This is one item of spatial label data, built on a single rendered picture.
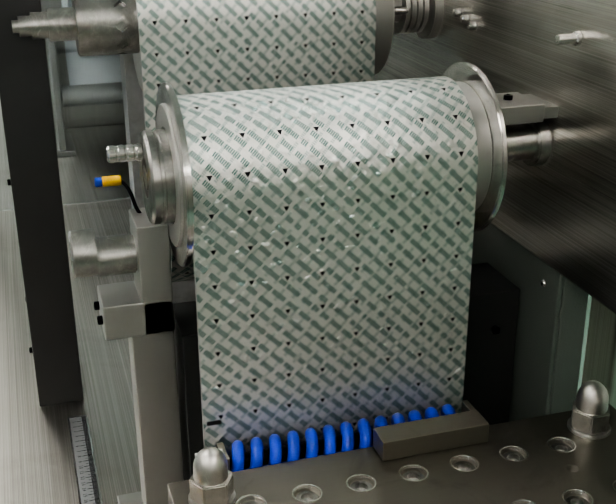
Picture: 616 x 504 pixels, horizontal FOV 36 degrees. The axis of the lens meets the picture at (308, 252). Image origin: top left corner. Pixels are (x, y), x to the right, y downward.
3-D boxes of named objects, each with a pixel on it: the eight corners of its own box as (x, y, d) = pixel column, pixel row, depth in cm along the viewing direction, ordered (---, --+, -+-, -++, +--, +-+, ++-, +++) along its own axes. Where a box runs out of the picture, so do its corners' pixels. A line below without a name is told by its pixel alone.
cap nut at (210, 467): (184, 489, 75) (181, 440, 73) (230, 480, 76) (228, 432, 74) (193, 517, 72) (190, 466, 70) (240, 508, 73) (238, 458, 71)
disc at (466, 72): (424, 201, 93) (431, 48, 88) (429, 200, 93) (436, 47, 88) (495, 257, 80) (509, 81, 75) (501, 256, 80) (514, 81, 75)
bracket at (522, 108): (470, 112, 86) (471, 90, 85) (528, 107, 87) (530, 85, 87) (496, 126, 81) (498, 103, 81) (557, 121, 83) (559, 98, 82)
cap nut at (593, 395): (558, 420, 84) (563, 375, 82) (595, 413, 85) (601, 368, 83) (581, 442, 81) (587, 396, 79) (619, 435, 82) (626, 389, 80)
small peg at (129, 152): (107, 163, 76) (105, 145, 76) (142, 160, 77) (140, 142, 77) (108, 163, 75) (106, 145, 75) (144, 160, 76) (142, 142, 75)
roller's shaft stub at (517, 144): (456, 164, 87) (459, 116, 85) (525, 157, 89) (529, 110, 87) (478, 178, 83) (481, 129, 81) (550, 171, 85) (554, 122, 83)
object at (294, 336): (204, 456, 81) (193, 252, 74) (459, 411, 87) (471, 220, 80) (205, 459, 80) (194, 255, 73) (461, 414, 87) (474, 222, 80)
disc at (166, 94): (161, 230, 86) (150, 65, 81) (167, 229, 87) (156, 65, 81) (192, 296, 73) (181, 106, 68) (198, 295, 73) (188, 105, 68)
